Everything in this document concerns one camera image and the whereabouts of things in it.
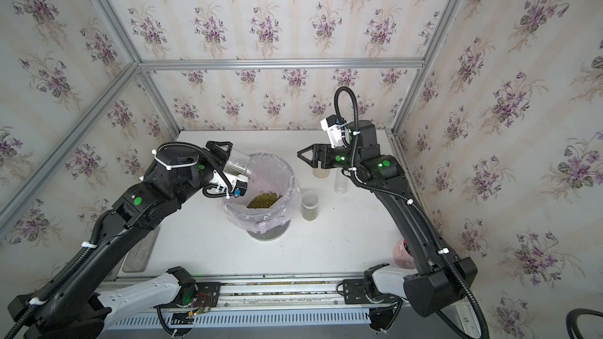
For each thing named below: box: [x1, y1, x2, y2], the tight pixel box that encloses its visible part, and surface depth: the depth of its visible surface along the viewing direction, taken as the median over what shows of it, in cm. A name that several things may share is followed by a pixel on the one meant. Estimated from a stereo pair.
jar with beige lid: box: [222, 147, 253, 178], surface depth 62 cm
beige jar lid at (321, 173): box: [312, 167, 331, 179], surface depth 106 cm
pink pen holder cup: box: [392, 239, 417, 270], surface depth 80 cm
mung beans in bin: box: [246, 191, 283, 209], surface depth 93 cm
